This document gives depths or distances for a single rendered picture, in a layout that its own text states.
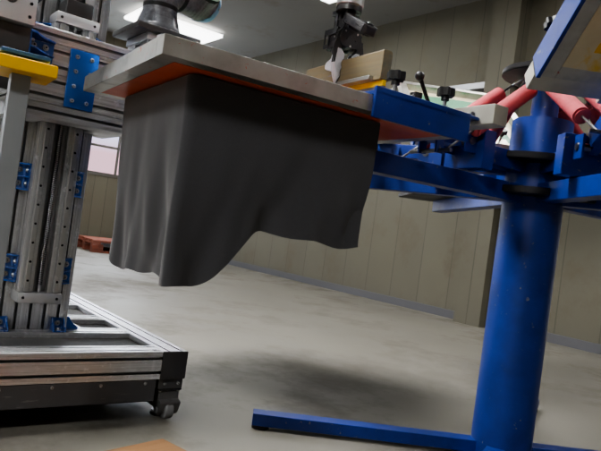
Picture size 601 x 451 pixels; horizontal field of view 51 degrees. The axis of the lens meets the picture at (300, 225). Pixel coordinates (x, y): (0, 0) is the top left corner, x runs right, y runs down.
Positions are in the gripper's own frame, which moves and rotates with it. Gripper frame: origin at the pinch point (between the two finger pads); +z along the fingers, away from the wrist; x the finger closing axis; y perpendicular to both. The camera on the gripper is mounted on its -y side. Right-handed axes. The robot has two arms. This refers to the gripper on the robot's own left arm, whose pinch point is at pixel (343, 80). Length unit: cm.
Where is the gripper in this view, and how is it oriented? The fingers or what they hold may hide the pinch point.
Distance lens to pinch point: 175.0
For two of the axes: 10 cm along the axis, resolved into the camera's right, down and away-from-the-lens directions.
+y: -5.3, -0.7, 8.4
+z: -1.4, 9.9, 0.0
